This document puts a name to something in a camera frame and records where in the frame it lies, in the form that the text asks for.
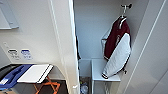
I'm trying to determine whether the blue bin lid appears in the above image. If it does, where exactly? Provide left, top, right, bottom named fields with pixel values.
left=0, top=64, right=33, bottom=90

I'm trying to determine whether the grey wall panel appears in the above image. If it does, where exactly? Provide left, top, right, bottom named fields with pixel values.
left=0, top=0, right=19, bottom=30

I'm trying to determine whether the dark wardrobe rail hook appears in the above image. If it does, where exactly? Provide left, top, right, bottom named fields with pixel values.
left=120, top=3, right=133, bottom=12

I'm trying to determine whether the white flat board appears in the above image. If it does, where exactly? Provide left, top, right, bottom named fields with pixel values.
left=17, top=63, right=54, bottom=84

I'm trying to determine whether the white wardrobe body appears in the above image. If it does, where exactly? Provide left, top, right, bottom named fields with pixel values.
left=72, top=0, right=151, bottom=94

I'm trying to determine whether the white wardrobe shelf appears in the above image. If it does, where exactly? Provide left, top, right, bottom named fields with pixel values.
left=90, top=58, right=122, bottom=83

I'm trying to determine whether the maroon and white jacket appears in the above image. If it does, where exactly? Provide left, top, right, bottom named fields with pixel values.
left=100, top=16, right=132, bottom=80

